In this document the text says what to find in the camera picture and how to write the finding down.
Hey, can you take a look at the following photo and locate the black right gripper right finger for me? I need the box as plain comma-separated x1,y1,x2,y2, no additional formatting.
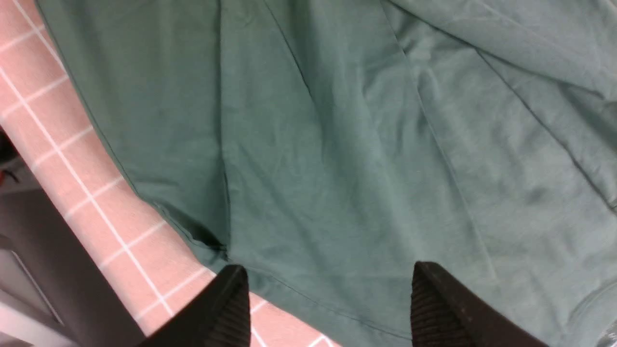
411,262,546,347

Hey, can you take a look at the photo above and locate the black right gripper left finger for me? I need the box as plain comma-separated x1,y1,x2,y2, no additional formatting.
140,265,251,347

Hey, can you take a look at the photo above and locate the green long-sleeve top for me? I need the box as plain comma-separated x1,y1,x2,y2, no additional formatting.
37,0,617,347

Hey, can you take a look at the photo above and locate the pink checkered tablecloth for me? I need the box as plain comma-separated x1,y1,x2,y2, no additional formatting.
0,0,338,347

